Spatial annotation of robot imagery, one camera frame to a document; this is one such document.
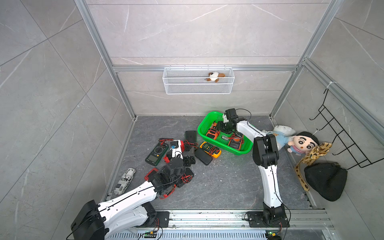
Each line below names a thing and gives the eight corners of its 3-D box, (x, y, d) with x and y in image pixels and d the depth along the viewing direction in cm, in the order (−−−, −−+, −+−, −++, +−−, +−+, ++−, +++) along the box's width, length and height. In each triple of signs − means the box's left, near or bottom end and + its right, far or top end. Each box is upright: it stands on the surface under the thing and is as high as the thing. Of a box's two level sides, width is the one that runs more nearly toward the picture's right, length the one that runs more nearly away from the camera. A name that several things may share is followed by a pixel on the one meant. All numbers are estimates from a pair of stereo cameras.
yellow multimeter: (199, 149, 102) (199, 145, 99) (204, 143, 105) (204, 140, 102) (216, 160, 96) (217, 157, 93) (221, 153, 99) (222, 151, 96)
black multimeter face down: (192, 155, 99) (192, 152, 96) (198, 149, 102) (198, 146, 99) (206, 166, 94) (207, 163, 91) (212, 159, 97) (212, 156, 94)
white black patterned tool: (114, 194, 84) (111, 192, 81) (130, 169, 94) (128, 166, 91) (122, 197, 83) (119, 195, 80) (137, 171, 93) (135, 168, 90)
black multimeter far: (184, 149, 102) (183, 146, 99) (185, 133, 110) (184, 130, 108) (198, 149, 102) (198, 146, 99) (197, 133, 110) (198, 130, 108)
